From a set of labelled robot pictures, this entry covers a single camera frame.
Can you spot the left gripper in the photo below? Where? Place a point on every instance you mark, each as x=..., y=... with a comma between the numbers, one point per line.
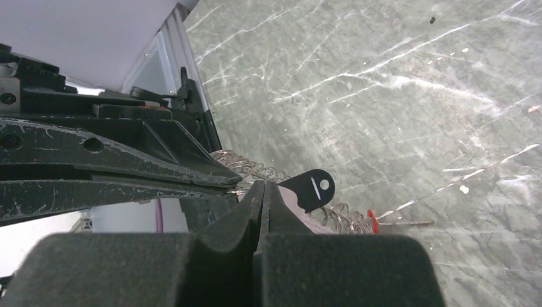
x=46, y=123

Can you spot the black key tag with key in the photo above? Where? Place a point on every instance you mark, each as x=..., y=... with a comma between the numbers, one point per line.
x=308, y=192

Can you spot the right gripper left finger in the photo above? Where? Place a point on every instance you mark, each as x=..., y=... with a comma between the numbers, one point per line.
x=209, y=268

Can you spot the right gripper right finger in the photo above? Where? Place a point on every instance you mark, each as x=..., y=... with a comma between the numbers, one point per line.
x=295, y=267

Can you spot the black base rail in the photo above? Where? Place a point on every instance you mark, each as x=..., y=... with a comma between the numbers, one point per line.
x=201, y=213

